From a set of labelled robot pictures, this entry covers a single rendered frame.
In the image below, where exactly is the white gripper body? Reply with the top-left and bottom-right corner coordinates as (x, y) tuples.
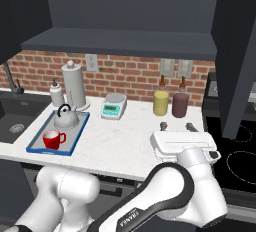
(149, 130), (218, 163)

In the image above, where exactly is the dark grey cabinet door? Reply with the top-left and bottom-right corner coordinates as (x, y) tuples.
(211, 0), (256, 141)
(0, 0), (54, 66)

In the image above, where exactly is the blue tray with grey inside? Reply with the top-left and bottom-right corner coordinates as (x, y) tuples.
(25, 109), (91, 157)

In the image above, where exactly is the red mug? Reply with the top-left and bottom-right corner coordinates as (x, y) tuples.
(41, 129), (67, 151)

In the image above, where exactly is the dark grey base cabinet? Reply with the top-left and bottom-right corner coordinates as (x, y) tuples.
(0, 158), (45, 226)

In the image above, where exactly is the yellow bottle with brown spout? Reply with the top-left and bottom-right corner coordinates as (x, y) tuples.
(152, 74), (170, 117)

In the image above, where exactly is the dark red bottle brown spout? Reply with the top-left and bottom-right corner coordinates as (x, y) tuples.
(171, 75), (190, 119)

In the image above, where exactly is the white kitchen scale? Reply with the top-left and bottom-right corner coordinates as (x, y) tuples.
(100, 92), (128, 121)

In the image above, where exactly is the black hob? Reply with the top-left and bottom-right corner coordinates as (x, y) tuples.
(201, 71), (256, 211)

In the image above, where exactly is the dark grey drawer front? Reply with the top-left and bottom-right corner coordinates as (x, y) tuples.
(89, 173), (150, 210)

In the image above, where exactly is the white paper towel roll holder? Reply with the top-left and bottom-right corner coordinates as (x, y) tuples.
(61, 59), (92, 112)

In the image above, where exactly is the white soap dispenser bottle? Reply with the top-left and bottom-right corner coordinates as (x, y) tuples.
(49, 78), (66, 108)

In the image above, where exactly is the black sink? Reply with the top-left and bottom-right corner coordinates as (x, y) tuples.
(0, 90), (53, 146)

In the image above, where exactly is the dark grey tap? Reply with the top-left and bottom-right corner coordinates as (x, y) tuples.
(2, 60), (25, 96)

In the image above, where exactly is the grey wall socket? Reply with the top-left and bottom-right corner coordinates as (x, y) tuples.
(85, 53), (100, 73)
(159, 58), (176, 78)
(176, 58), (194, 80)

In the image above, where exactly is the black drawer handle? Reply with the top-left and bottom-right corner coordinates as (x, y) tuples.
(99, 185), (124, 198)

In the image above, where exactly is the grey kettle with black handle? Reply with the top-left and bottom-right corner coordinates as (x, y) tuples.
(53, 103), (81, 131)

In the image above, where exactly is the dark grey wall cabinet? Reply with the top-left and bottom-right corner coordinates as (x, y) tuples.
(20, 0), (234, 62)

